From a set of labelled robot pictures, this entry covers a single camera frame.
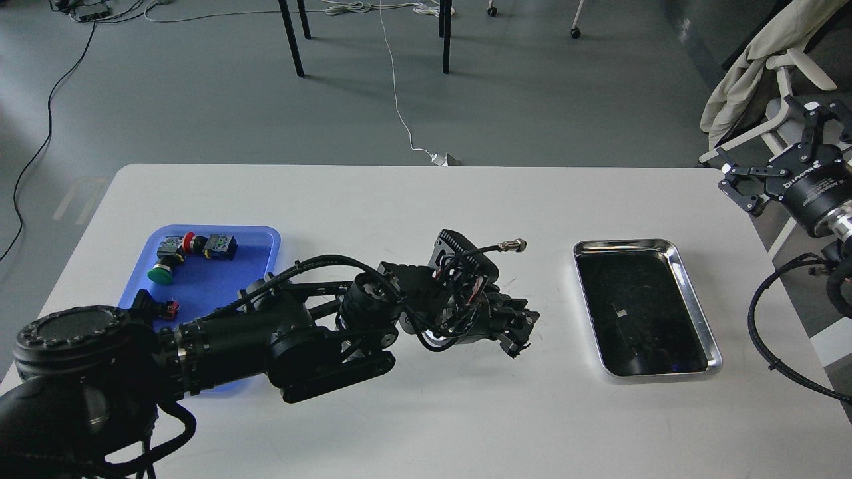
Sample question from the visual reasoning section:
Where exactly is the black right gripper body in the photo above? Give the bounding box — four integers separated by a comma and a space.
765, 145, 851, 238

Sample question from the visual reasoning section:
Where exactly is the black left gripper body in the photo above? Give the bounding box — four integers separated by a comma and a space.
439, 286, 513, 348

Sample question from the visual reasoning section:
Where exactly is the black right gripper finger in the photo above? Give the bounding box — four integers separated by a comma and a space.
784, 95, 851, 163
716, 148, 776, 216

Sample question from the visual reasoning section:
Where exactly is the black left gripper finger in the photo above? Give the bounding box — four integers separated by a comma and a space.
497, 319, 536, 358
493, 296, 540, 327

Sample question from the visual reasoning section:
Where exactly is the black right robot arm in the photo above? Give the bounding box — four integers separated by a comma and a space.
716, 95, 850, 407

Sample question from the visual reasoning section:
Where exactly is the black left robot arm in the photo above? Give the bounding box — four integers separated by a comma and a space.
2, 230, 539, 478

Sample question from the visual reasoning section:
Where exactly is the silver metal tray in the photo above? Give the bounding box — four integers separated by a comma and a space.
572, 238, 722, 383

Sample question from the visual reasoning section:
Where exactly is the blue plastic tray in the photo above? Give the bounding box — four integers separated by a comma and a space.
117, 224, 282, 397

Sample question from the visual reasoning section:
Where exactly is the white chair with cloth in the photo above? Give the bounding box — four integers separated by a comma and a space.
699, 1, 850, 168

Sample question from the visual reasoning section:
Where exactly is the white power adapter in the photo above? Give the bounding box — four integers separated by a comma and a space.
430, 154, 463, 167

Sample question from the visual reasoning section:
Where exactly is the black table leg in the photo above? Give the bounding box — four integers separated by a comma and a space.
278, 0, 312, 78
438, 0, 453, 74

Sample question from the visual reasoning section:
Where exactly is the black switch contact block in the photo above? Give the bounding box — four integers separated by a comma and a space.
202, 234, 238, 261

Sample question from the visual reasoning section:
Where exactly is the red push button switch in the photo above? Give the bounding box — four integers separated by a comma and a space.
157, 232, 209, 257

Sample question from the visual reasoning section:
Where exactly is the green push button switch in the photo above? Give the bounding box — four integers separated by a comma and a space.
146, 255, 182, 285

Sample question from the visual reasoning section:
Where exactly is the white floor cable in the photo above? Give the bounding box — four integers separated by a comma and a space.
323, 0, 460, 157

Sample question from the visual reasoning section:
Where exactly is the black red switch module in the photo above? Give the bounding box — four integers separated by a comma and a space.
130, 290, 180, 321

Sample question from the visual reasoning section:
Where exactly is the black floor cable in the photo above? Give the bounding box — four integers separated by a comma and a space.
0, 0, 160, 260

